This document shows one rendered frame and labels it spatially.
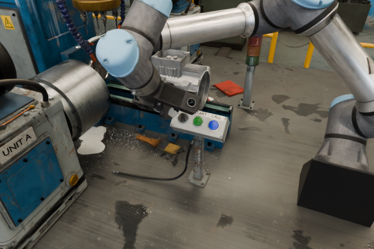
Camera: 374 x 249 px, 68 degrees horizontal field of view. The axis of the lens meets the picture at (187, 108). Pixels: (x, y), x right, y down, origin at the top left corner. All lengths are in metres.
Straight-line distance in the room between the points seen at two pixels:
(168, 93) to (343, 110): 0.56
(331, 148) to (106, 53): 0.71
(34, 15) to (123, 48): 0.77
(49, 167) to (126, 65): 0.46
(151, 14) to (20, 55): 0.87
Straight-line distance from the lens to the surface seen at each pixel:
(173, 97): 0.64
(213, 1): 4.21
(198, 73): 1.04
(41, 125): 0.83
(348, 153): 0.93
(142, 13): 0.55
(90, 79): 1.00
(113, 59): 0.50
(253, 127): 1.29
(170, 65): 1.05
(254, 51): 1.28
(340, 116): 0.97
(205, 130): 0.83
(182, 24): 0.71
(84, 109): 0.95
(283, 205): 1.00
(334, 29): 0.78
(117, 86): 1.37
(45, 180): 0.88
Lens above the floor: 1.56
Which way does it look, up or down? 33 degrees down
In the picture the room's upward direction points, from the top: straight up
